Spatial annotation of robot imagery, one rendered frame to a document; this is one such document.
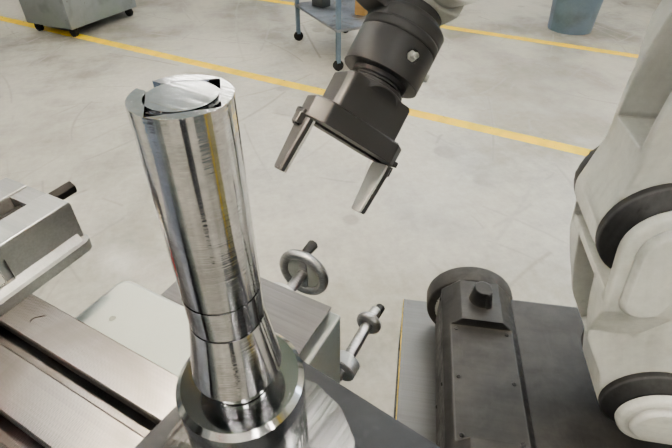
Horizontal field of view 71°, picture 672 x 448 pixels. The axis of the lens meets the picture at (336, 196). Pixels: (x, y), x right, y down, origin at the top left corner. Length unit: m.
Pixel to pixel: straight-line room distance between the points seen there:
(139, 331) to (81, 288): 1.40
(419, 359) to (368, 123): 0.80
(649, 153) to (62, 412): 0.64
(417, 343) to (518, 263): 0.96
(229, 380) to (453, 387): 0.80
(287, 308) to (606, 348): 0.49
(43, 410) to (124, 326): 0.21
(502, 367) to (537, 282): 1.08
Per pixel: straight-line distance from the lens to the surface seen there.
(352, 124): 0.49
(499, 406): 0.95
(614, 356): 0.85
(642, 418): 0.90
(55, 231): 0.67
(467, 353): 1.00
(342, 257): 1.98
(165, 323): 0.72
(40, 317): 0.64
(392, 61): 0.49
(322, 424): 0.25
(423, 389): 1.16
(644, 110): 0.69
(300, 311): 0.81
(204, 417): 0.18
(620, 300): 0.68
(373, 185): 0.53
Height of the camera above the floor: 1.38
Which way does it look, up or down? 37 degrees down
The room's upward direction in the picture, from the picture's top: straight up
